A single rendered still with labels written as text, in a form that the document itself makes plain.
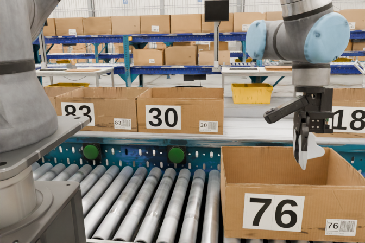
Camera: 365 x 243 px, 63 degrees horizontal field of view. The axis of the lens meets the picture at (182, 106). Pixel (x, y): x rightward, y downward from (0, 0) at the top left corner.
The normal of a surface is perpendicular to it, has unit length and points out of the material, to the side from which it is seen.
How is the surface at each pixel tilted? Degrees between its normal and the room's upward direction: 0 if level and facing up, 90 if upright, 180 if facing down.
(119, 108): 90
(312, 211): 91
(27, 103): 70
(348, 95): 90
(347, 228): 90
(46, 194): 0
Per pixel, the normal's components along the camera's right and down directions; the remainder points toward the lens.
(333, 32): 0.35, 0.27
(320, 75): 0.14, 0.13
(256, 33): -0.97, 0.03
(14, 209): 0.84, 0.10
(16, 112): 0.80, -0.25
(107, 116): -0.14, 0.24
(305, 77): -0.59, 0.11
